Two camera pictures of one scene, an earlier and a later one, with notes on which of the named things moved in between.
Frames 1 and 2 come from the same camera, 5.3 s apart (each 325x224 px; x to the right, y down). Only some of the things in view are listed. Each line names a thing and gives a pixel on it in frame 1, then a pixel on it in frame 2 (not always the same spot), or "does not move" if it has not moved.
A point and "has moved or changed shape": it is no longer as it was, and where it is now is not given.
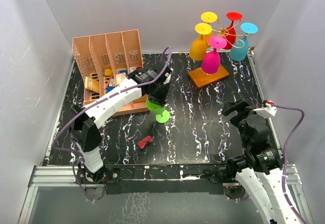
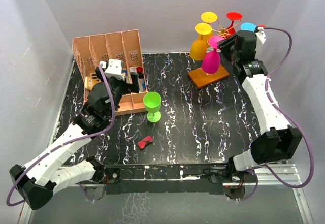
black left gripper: x=161 y=100 → x=132 y=87
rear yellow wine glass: x=208 y=17 does not move
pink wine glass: x=211 y=60 does not move
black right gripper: x=229 y=106 → x=224 y=45
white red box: x=132 y=68 does not move
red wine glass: x=230 y=33 does not move
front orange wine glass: x=198 y=49 does not move
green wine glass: x=162 y=116 has moved or changed shape
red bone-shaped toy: x=141 y=144 does not move
